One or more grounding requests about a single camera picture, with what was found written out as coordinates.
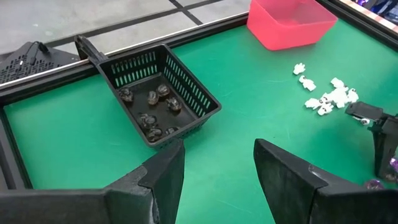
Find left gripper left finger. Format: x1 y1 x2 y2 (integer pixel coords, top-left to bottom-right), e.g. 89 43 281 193
105 138 187 224

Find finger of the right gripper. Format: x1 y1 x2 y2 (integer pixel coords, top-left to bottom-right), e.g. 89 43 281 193
372 123 398 180

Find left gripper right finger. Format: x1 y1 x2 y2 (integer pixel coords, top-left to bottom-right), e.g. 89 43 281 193
253 138 366 224

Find small white ghost figure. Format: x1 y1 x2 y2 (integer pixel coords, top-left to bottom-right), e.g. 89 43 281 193
298 75 317 92
322 87 349 109
303 98 323 110
346 88 360 103
330 77 345 89
317 103 335 116
292 62 307 76

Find black slotted plastic basket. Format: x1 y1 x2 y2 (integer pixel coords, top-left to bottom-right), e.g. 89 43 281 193
96 43 223 149

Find green table mat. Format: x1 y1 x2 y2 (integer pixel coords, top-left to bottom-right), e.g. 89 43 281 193
2 18 398 224

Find pink plastic bin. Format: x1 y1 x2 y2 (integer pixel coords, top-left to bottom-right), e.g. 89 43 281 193
247 0 339 52

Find black table clamp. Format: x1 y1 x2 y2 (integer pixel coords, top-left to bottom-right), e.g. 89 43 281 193
73 34 108 66

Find black perforated computer case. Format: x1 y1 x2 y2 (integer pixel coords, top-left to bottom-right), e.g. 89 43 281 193
0 41 80 85

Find black metal table frame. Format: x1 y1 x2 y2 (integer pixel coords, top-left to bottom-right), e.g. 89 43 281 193
0 0 398 191

